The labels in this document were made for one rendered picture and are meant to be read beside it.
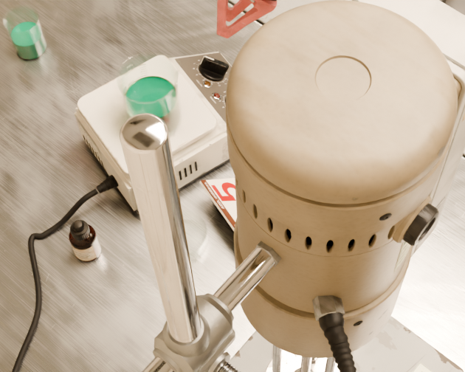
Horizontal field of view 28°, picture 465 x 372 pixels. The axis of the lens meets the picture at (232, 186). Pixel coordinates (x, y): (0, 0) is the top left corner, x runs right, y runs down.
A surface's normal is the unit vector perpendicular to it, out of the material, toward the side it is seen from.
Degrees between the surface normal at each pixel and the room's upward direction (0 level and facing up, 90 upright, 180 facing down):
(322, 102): 2
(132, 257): 0
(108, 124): 0
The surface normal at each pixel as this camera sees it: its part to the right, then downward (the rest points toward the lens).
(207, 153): 0.56, 0.72
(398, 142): 0.02, -0.41
